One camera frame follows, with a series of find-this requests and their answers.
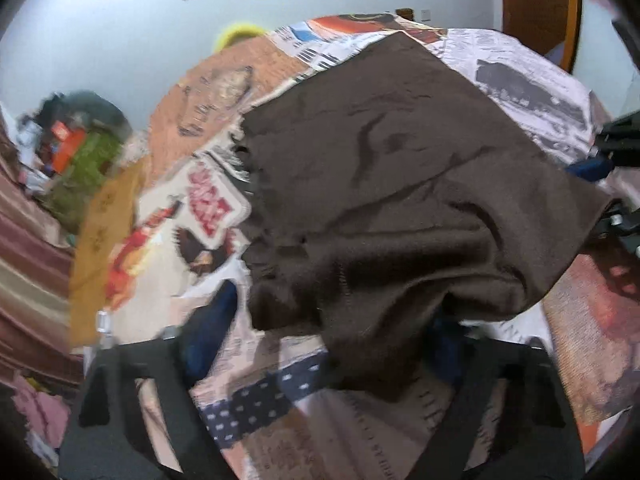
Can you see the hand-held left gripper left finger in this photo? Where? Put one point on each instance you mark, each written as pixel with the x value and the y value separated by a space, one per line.
pixel 210 330

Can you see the white wall socket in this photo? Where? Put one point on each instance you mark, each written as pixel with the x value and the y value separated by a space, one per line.
pixel 425 14

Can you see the pile of clothes and bags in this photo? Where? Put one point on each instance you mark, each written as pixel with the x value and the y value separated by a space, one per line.
pixel 85 172

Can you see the orange box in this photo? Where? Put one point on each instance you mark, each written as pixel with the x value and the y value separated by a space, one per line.
pixel 67 147

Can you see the brown shorts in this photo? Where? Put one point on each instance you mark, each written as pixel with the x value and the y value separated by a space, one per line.
pixel 400 185

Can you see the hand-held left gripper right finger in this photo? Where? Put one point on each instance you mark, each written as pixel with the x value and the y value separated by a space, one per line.
pixel 452 360

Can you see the wooden bed frame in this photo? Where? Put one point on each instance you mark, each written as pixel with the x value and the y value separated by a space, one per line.
pixel 404 12

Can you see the printed blanket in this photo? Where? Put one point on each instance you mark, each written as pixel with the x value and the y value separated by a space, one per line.
pixel 525 75

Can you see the yellow wooden board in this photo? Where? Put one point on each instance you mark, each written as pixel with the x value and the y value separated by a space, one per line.
pixel 100 240

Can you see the striped pink curtain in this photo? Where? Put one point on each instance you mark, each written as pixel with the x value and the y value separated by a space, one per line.
pixel 30 270

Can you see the yellow foam tube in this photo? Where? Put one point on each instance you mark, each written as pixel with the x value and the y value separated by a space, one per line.
pixel 237 35

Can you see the pink cloth pile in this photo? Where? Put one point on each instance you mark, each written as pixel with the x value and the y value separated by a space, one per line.
pixel 45 410

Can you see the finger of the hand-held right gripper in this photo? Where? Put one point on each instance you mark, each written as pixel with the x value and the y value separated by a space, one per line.
pixel 620 222
pixel 592 169

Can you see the wooden door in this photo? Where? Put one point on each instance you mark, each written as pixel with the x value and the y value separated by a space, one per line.
pixel 540 10

